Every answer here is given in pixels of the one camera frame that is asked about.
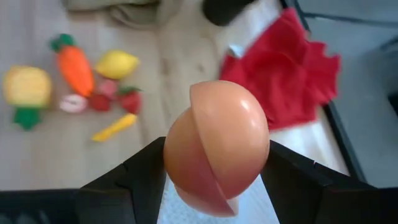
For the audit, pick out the red toy fruit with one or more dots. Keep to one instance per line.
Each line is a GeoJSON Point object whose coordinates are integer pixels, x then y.
{"type": "Point", "coordinates": [99, 102]}

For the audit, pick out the red toy strawberry green top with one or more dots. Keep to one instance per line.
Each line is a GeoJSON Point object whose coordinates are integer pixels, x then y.
{"type": "Point", "coordinates": [130, 102]}

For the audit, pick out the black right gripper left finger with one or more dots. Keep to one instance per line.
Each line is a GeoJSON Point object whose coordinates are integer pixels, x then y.
{"type": "Point", "coordinates": [133, 193]}

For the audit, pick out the black plant pot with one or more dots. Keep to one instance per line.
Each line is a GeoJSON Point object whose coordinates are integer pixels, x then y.
{"type": "Point", "coordinates": [224, 11]}

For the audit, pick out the orange toy carrot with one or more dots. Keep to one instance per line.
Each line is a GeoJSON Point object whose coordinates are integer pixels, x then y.
{"type": "Point", "coordinates": [74, 68]}

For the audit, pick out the pink white toy slice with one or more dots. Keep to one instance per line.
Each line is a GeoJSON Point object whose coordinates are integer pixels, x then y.
{"type": "Point", "coordinates": [73, 103]}

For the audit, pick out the pink toy fruit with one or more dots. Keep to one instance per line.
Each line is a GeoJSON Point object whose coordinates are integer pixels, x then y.
{"type": "Point", "coordinates": [108, 88]}

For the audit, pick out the orange toy fruit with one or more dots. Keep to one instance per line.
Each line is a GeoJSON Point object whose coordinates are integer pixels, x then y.
{"type": "Point", "coordinates": [28, 87]}

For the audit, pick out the peach toy fruit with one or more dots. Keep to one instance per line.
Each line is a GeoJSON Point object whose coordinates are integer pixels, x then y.
{"type": "Point", "coordinates": [224, 140]}

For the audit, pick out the yellow toy banana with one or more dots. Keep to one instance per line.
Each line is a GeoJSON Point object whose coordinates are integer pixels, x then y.
{"type": "Point", "coordinates": [115, 127]}

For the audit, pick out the red cloth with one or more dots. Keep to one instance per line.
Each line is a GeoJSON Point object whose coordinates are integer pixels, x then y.
{"type": "Point", "coordinates": [280, 77]}

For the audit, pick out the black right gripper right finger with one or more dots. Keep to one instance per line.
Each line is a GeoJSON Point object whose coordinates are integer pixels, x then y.
{"type": "Point", "coordinates": [304, 193]}

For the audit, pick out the yellow toy lemon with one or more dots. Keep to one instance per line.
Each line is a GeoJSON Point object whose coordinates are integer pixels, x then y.
{"type": "Point", "coordinates": [116, 63]}

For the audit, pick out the beige cloth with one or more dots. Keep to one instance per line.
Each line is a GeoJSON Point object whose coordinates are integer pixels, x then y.
{"type": "Point", "coordinates": [130, 12]}

